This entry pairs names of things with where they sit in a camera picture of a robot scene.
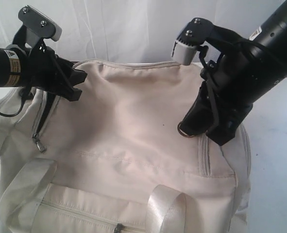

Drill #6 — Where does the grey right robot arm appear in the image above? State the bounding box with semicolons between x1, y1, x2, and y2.
178;1;287;138

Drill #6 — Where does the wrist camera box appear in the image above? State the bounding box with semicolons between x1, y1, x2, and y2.
12;5;62;50
170;17;238;66

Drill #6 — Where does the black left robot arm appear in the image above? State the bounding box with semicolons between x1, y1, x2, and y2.
0;47;246;146

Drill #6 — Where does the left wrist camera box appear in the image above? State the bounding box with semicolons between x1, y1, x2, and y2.
12;5;62;50

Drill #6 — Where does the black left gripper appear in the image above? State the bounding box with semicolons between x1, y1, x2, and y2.
18;45;87;101

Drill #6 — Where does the cream fabric duffel bag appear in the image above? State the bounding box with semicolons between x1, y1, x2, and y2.
0;60;251;233

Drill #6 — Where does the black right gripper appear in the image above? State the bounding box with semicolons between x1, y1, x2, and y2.
182;52;279;146

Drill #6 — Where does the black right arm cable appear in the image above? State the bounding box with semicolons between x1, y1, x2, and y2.
198;40;287;132

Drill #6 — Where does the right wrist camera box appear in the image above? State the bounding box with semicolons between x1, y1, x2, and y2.
170;17;238;66

